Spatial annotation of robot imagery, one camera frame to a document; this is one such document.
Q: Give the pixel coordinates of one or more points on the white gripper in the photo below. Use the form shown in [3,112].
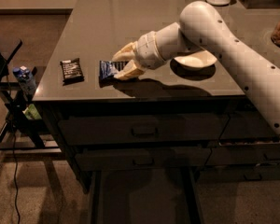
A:
[146,50]

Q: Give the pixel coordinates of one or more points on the blue rxbar blueberry wrapper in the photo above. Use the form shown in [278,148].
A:
[107,69]

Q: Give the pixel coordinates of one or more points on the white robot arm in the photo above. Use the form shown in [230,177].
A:
[201,27]

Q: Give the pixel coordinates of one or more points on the dark snack bar on counter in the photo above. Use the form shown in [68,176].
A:
[72,71]

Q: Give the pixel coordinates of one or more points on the top left drawer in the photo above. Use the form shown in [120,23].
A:
[142,129]

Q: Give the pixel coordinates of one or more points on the middle left drawer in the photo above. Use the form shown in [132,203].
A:
[142,158]

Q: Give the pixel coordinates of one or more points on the top right drawer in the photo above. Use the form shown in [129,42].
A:
[247,125]

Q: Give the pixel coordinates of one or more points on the open bottom left drawer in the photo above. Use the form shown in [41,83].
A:
[145,196]

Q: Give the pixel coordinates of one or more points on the middle right drawer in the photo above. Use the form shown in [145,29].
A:
[244,155]

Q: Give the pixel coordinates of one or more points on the bottom right drawer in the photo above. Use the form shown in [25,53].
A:
[240,174]

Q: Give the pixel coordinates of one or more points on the white bowl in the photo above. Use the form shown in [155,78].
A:
[196,61]

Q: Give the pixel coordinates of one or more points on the green packet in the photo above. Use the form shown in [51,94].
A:
[31,112]

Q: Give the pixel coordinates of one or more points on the black side table stand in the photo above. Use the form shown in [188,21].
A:
[11,94]

